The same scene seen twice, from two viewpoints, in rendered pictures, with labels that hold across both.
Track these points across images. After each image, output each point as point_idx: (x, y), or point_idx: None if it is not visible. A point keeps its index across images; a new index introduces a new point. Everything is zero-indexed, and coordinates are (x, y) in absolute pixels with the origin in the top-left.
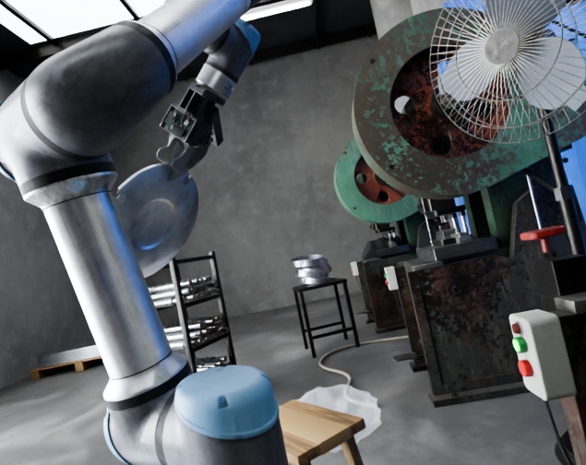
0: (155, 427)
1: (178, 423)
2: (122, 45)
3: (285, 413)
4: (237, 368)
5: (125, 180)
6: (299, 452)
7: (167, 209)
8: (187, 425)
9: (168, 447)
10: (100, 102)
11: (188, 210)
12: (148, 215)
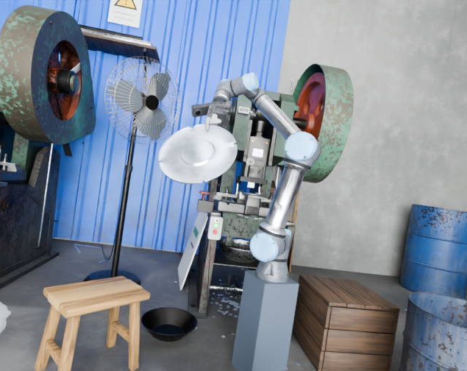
0: (284, 241)
1: (287, 238)
2: None
3: (76, 291)
4: None
5: (232, 136)
6: (146, 291)
7: (191, 143)
8: (290, 236)
9: (286, 244)
10: None
11: (175, 142)
12: (204, 148)
